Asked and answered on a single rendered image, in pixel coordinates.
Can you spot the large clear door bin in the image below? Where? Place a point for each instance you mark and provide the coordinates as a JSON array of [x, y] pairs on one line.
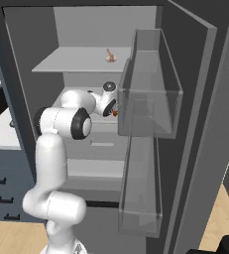
[[152, 82]]

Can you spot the dark blue drawer cabinet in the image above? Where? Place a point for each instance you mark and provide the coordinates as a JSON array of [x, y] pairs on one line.
[[10, 168]]

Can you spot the grey fridge drawer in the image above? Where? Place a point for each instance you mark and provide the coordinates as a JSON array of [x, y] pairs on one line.
[[102, 152]]

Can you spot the narrow clear door bin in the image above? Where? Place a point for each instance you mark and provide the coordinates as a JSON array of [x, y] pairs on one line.
[[142, 185]]

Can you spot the grey fridge shelf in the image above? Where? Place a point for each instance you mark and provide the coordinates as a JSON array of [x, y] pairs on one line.
[[76, 61]]

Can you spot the dark grey fridge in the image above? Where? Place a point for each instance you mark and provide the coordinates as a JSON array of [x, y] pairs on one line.
[[30, 36]]

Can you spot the dark grey fridge door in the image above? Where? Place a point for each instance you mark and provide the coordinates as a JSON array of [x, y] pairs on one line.
[[198, 99]]

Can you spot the beige garlic bulb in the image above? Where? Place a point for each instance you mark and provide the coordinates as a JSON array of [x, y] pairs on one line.
[[111, 58]]

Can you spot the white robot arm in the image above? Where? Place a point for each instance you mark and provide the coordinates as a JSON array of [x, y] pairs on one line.
[[50, 158]]

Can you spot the small orange food piece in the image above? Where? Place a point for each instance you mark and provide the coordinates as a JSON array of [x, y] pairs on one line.
[[114, 113]]

